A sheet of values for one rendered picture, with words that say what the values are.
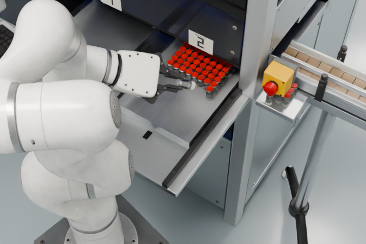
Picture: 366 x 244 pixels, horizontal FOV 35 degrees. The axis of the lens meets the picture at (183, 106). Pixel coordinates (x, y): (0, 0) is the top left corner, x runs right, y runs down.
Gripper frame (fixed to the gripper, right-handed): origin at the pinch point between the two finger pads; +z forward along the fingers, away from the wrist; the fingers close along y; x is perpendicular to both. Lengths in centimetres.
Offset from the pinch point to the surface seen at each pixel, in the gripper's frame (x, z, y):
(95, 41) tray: 58, -3, 18
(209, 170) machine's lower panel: 72, 54, -19
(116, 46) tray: 54, 3, 17
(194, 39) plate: 26.3, 17.6, 18.4
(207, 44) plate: 23.1, 20.3, 17.0
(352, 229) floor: 63, 122, -35
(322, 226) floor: 70, 111, -36
